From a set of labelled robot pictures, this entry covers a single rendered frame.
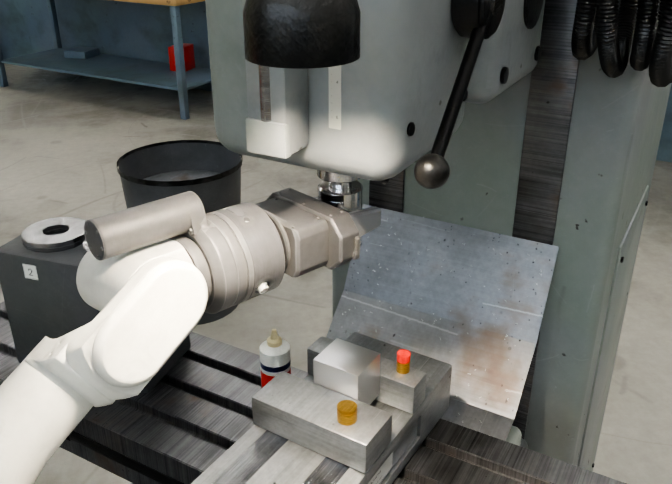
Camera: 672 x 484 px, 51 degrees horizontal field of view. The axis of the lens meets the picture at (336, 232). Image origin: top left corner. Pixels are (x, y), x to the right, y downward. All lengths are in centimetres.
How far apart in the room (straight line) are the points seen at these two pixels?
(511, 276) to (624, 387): 165
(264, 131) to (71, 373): 24
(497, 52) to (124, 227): 40
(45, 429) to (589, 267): 77
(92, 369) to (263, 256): 17
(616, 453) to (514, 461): 151
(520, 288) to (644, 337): 195
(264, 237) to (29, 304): 51
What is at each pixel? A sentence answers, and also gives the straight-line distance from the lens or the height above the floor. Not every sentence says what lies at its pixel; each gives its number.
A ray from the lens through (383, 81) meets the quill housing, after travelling 58.
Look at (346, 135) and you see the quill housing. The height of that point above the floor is 136.
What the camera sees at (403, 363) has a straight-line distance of 85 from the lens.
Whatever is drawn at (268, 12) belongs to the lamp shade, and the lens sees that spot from 43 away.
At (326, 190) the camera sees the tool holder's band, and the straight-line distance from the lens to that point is 72.
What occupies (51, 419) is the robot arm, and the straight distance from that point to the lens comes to 59.
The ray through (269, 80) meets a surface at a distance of 59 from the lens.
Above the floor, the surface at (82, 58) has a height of 24.
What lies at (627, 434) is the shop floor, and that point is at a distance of 251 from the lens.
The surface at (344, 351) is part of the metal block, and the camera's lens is 84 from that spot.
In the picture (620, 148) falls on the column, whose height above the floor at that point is 124.
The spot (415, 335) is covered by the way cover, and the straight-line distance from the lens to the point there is 112.
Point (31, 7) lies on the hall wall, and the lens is 781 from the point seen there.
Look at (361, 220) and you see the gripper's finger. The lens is 72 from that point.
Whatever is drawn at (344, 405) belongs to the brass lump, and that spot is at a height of 105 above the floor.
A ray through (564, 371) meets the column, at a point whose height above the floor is 87.
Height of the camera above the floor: 154
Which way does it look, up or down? 25 degrees down
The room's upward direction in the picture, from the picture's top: straight up
